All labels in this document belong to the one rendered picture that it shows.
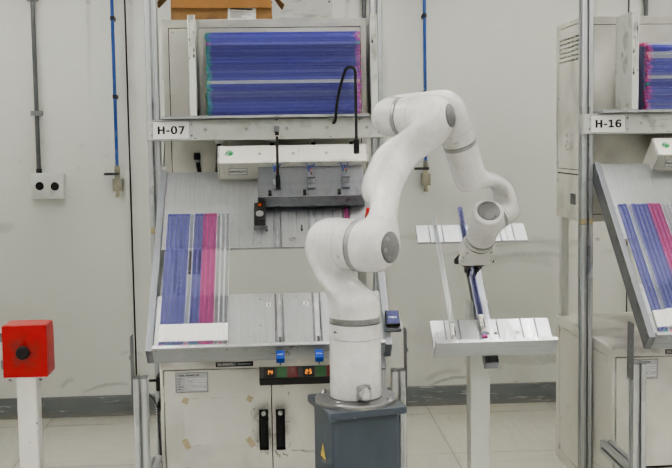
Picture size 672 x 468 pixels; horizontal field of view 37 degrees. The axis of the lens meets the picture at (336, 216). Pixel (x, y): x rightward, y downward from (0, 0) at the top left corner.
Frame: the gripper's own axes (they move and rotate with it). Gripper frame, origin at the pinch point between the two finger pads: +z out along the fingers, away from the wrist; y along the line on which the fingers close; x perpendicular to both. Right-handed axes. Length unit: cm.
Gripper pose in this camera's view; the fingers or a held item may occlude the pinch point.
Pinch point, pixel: (471, 268)
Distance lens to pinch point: 299.4
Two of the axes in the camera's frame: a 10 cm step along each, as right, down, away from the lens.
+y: -10.0, 0.2, -0.6
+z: -0.3, 5.4, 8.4
